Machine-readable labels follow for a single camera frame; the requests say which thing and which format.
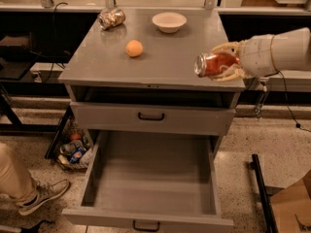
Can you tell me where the cardboard box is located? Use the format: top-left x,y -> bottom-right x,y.
271,170 -> 311,233

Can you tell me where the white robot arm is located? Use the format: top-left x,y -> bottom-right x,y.
205,27 -> 311,82

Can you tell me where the blue can in basket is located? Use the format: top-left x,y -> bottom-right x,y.
68,147 -> 86,164

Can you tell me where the crumpled snack bag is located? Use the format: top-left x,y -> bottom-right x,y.
97,8 -> 125,30

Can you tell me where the wire basket of items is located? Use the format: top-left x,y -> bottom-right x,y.
54,118 -> 92,171

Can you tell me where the grey sneaker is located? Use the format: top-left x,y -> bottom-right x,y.
18,180 -> 70,216

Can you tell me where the black cable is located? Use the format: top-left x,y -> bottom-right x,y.
28,1 -> 73,83

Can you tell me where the grey drawer cabinet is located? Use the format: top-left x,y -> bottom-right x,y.
57,7 -> 246,139

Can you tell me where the orange fruit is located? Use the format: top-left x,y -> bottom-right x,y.
125,40 -> 143,57

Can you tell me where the closed grey upper drawer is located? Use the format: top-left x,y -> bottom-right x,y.
70,102 -> 235,136

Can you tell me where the khaki trouser leg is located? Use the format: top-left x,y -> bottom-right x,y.
0,143 -> 38,207

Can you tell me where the black metal frame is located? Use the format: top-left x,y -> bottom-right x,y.
251,154 -> 279,233

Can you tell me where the white bowl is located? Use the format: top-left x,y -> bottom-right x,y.
152,13 -> 187,34

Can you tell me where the open grey lower drawer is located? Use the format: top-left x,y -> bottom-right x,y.
63,131 -> 233,233

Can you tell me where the red coke can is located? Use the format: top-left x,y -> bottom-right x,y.
194,51 -> 239,78

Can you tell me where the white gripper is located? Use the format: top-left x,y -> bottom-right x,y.
210,34 -> 276,82

